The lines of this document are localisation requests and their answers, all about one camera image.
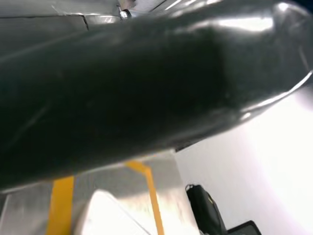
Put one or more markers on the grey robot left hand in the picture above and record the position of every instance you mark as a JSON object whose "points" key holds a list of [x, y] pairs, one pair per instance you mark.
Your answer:
{"points": [[122, 97]]}

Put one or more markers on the black carry bag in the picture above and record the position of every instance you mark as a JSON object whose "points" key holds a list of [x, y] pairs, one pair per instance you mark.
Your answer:
{"points": [[205, 214]]}

